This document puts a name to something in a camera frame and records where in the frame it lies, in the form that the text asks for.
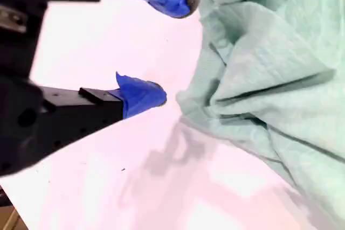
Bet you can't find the pale green T-shirt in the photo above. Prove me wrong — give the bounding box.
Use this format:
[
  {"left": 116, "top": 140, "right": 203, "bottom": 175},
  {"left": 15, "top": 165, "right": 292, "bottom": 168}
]
[{"left": 175, "top": 0, "right": 345, "bottom": 230}]

